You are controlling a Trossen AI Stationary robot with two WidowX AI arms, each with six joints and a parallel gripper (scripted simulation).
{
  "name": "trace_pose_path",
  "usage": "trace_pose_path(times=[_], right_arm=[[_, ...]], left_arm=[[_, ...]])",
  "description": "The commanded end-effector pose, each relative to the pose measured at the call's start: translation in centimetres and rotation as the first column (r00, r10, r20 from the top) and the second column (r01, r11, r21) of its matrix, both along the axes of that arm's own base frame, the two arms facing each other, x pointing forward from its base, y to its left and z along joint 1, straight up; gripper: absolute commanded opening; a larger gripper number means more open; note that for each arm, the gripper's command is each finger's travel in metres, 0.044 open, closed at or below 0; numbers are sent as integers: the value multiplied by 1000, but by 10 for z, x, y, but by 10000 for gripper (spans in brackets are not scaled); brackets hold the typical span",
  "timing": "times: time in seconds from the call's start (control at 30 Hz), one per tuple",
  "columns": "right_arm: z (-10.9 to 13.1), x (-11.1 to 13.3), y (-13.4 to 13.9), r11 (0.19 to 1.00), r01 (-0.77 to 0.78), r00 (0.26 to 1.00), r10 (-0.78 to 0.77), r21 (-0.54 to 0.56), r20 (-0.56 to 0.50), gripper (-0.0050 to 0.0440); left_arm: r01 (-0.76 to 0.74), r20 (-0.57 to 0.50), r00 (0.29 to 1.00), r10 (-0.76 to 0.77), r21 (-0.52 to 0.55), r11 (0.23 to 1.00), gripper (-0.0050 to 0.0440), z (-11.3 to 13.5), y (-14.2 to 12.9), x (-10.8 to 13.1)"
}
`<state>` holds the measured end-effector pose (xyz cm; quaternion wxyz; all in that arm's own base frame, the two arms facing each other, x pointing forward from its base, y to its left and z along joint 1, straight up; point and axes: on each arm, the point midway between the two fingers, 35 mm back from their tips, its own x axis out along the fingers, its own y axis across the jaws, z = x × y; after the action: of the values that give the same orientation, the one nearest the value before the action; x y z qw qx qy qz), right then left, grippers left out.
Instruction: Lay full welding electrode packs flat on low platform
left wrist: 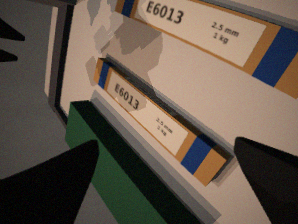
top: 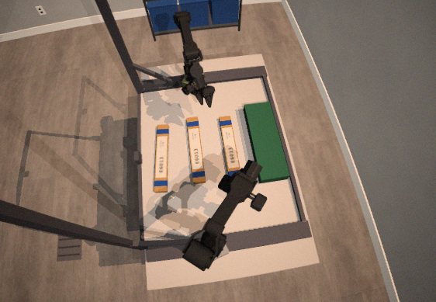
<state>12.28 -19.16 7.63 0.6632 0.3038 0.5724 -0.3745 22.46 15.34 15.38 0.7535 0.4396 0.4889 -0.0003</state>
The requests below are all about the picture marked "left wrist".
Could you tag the green rectangular block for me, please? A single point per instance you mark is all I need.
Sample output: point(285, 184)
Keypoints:
point(128, 187)

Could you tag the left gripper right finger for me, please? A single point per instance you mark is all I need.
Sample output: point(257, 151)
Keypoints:
point(273, 176)

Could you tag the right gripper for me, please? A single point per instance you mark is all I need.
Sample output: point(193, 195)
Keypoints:
point(8, 32)

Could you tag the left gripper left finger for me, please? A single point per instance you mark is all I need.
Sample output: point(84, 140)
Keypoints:
point(51, 192)

